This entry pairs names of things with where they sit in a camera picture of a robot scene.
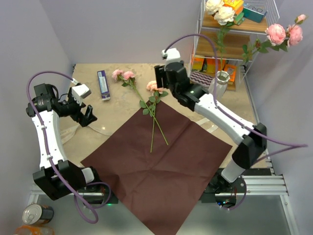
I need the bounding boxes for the pink rose bouquet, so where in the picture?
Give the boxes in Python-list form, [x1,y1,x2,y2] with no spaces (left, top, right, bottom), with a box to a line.
[146,80,168,153]

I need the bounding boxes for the beige printed ribbon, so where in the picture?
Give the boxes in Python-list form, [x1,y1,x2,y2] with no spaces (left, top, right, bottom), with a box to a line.
[61,116,222,145]

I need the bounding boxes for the pink rose stem two blooms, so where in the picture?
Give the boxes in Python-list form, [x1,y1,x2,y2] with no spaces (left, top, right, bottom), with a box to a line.
[112,69,169,145]

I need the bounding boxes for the red wrapping paper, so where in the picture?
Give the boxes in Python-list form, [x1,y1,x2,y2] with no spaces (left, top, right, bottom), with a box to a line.
[82,102,231,235]

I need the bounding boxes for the white rose stem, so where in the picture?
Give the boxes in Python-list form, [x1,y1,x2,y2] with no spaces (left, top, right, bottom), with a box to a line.
[205,0,235,71]

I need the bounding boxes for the pink rose stem three blooms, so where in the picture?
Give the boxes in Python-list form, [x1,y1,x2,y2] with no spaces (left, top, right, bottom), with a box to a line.
[242,14,308,65]

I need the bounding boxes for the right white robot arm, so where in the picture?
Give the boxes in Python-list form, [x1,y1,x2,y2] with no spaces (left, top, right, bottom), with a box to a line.
[154,61,267,192]

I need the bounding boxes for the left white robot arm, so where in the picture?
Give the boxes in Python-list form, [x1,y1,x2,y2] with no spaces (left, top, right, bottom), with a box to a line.
[26,83,101,200]

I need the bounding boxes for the white ribbed vase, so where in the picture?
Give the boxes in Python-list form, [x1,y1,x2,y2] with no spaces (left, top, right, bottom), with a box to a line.
[208,71,230,100]

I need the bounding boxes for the purple wavy pattern cloth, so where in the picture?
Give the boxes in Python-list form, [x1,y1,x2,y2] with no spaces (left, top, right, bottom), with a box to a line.
[190,71,214,88]

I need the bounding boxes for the orange box bottom shelf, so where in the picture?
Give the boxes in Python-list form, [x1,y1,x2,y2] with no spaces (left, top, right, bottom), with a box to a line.
[191,57,216,73]

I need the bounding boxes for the orange box shelf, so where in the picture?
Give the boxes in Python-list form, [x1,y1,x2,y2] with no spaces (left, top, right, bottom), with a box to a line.
[191,57,216,73]
[224,0,244,14]

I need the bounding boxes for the purple toothpaste box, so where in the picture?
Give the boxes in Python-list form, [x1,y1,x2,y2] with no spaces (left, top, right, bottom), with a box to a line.
[97,70,111,101]

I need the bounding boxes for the small orange packet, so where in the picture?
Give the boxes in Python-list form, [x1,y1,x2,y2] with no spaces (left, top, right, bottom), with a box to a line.
[224,64,237,82]

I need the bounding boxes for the green sponge stack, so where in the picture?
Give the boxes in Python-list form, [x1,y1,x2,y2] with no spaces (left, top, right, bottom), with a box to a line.
[233,12,245,25]

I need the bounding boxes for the orange box top shelf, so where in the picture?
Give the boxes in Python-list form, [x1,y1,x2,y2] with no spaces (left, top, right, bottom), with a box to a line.
[224,0,244,14]

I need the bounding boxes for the teal box top shelf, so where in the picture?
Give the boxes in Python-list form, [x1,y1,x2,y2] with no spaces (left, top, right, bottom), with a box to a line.
[243,3,267,23]

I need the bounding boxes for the silver top tin can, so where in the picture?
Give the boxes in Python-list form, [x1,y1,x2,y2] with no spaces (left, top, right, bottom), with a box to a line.
[22,204,54,225]

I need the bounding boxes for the orange plastic bottle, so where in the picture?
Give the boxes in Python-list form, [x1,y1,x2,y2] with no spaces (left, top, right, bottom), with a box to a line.
[13,225,55,235]

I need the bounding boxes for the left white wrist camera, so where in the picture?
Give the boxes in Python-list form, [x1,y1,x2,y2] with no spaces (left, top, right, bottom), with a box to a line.
[71,84,91,106]

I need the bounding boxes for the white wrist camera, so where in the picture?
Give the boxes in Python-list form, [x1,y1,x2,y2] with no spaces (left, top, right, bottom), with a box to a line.
[161,48,181,66]
[71,84,91,106]

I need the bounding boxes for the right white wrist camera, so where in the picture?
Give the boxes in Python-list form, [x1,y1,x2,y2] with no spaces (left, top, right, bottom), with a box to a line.
[161,48,181,66]

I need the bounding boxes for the white wire shelf rack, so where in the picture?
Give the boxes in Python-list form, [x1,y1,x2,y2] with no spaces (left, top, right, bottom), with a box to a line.
[196,0,279,91]

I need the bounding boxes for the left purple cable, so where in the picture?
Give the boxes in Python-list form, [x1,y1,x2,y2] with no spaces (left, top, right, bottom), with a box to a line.
[26,70,112,224]

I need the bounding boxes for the aluminium rail frame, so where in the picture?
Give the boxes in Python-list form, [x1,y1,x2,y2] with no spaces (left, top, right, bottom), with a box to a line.
[28,168,299,235]

